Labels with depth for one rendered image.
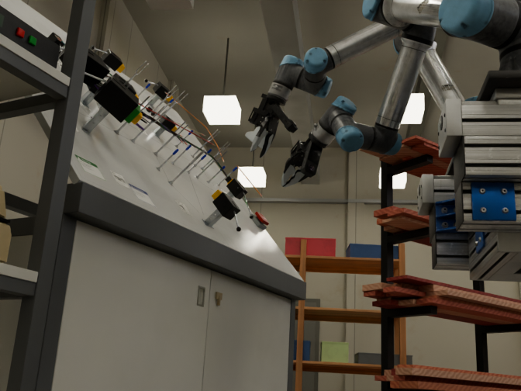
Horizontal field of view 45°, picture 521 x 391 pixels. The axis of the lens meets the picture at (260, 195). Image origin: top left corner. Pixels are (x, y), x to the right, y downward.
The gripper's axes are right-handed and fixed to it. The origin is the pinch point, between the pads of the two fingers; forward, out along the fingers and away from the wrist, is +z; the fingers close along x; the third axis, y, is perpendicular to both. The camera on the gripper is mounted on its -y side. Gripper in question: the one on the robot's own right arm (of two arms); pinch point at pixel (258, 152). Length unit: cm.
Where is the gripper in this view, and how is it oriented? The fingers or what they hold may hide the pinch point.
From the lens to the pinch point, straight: 218.1
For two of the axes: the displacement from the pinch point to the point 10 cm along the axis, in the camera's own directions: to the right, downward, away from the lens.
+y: -8.4, -3.6, 4.1
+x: -3.7, -1.9, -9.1
